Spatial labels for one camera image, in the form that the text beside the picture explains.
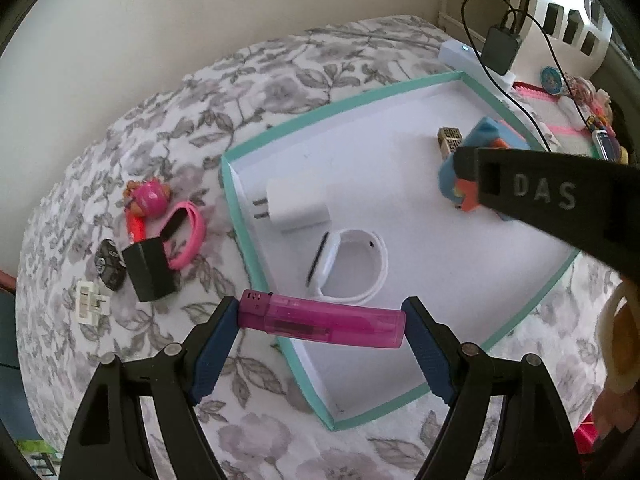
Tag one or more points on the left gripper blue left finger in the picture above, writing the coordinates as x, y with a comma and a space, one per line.
108, 439

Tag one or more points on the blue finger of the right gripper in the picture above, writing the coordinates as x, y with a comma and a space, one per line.
465, 163

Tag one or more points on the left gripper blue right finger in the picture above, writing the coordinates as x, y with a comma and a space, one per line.
534, 439

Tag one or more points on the white smart watch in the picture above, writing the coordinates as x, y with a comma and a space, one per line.
350, 267

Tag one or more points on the magenta translucent lighter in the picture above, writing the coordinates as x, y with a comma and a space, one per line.
319, 321

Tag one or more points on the person's right hand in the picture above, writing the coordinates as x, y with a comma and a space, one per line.
617, 406

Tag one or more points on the white power strip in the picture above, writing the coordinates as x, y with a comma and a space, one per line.
459, 56

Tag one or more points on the teal rimmed white tray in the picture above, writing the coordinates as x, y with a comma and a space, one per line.
377, 157

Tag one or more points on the black charger brick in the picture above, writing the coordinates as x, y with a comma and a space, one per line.
500, 49

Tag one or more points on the white plug adapter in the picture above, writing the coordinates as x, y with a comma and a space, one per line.
90, 304

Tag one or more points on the white lattice furniture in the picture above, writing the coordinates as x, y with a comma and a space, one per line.
575, 33

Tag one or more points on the black toy car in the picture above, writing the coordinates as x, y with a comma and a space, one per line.
109, 265

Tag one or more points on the black power adapter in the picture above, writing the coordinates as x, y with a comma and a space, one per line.
148, 269

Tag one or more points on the floral grey blanket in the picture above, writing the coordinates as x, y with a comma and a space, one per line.
180, 137

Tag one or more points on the red lighter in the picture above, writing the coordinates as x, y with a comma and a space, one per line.
135, 227

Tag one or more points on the pink smart watch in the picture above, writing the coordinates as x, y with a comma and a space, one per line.
182, 233

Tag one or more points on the pink ball puppy toy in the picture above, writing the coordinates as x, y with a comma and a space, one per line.
147, 199

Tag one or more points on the white wall charger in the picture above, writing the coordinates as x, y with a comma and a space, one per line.
294, 203

